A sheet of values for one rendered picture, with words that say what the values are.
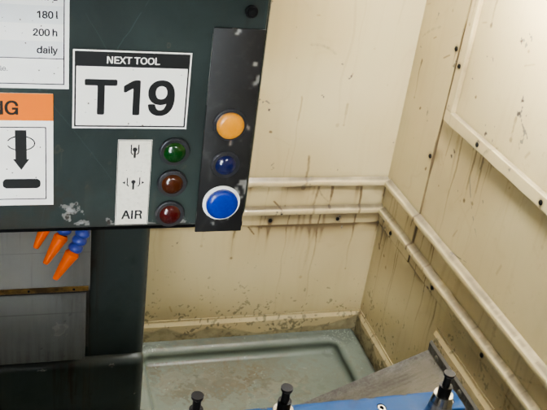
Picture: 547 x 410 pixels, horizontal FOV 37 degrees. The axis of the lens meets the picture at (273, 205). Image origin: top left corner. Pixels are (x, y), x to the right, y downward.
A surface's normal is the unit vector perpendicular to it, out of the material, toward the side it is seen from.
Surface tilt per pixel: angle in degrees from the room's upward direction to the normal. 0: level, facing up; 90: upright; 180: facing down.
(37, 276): 88
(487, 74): 90
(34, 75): 90
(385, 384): 24
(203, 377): 0
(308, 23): 90
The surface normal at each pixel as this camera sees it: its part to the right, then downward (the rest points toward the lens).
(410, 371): -0.28, -0.79
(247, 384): 0.13, -0.87
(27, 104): 0.26, 0.49
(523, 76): -0.96, 0.02
